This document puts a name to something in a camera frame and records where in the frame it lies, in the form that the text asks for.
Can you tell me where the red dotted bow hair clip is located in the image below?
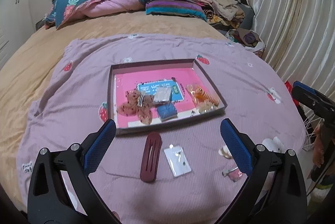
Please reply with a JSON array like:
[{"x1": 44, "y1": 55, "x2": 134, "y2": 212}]
[{"x1": 116, "y1": 89, "x2": 154, "y2": 125}]

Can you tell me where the silver glitter packet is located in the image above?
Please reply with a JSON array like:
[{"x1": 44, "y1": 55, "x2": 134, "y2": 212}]
[{"x1": 153, "y1": 87, "x2": 172, "y2": 105}]

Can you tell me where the purple shallow box tray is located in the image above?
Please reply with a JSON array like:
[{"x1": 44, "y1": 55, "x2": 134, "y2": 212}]
[{"x1": 99, "y1": 59, "x2": 228, "y2": 135}]

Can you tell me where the white earring card packet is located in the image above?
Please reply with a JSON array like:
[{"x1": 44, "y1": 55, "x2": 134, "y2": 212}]
[{"x1": 164, "y1": 145, "x2": 192, "y2": 177}]

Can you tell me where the pink fluffy hair clip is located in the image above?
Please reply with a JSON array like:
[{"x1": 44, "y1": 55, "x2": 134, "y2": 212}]
[{"x1": 222, "y1": 167, "x2": 243, "y2": 182}]

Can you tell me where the white wardrobe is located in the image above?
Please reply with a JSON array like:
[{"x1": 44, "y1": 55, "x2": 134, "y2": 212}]
[{"x1": 1, "y1": 0, "x2": 35, "y2": 67}]

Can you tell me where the white striped curtain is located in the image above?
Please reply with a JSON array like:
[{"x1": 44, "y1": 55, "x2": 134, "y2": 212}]
[{"x1": 249, "y1": 0, "x2": 334, "y2": 97}]

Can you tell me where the maroon long hair clip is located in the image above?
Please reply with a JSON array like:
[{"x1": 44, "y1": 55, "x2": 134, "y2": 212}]
[{"x1": 140, "y1": 132, "x2": 162, "y2": 183}]

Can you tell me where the right hand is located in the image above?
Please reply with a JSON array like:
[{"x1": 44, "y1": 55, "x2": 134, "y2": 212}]
[{"x1": 312, "y1": 124, "x2": 324, "y2": 168}]

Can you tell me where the cream claw hair clip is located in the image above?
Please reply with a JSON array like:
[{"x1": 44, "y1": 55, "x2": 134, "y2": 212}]
[{"x1": 218, "y1": 145, "x2": 233, "y2": 159}]

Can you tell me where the blue item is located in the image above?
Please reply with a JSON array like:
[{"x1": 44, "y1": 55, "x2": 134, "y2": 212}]
[{"x1": 157, "y1": 103, "x2": 178, "y2": 122}]

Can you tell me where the teal pink strawberry quilt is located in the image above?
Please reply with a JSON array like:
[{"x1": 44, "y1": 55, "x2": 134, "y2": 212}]
[{"x1": 44, "y1": 0, "x2": 150, "y2": 29}]

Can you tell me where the pile of clothes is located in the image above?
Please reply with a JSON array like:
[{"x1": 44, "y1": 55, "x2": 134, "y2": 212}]
[{"x1": 190, "y1": 0, "x2": 266, "y2": 57}]

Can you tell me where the purple teal striped pillow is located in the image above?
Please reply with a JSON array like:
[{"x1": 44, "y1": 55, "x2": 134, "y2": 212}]
[{"x1": 145, "y1": 0, "x2": 207, "y2": 22}]

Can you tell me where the tan bed sheet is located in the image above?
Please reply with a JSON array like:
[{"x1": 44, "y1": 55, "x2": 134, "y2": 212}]
[{"x1": 1, "y1": 12, "x2": 223, "y2": 189}]

